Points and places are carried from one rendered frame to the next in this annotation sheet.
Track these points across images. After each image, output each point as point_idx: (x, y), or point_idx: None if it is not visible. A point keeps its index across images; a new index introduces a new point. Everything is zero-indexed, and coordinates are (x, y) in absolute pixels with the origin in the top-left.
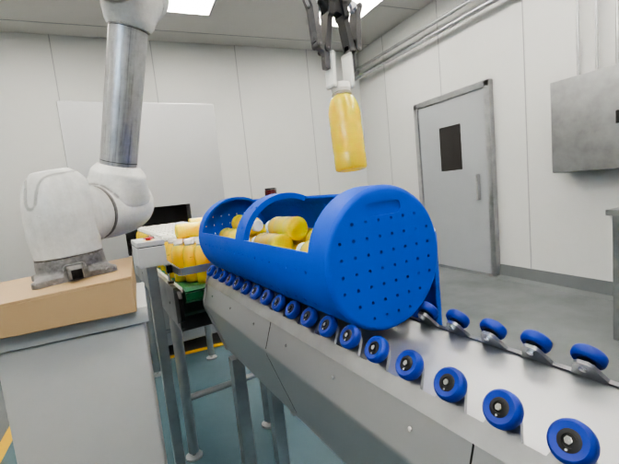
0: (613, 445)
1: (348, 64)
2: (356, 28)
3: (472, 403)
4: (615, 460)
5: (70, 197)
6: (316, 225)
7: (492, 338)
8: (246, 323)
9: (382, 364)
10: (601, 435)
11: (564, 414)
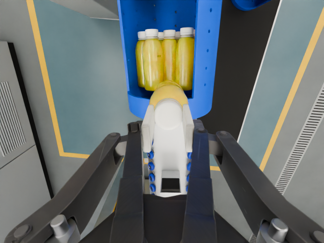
0: (166, 162)
1: (184, 136)
2: (231, 188)
3: (156, 139)
4: (161, 164)
5: None
6: (130, 97)
7: None
8: None
9: None
10: (167, 160)
11: (168, 153)
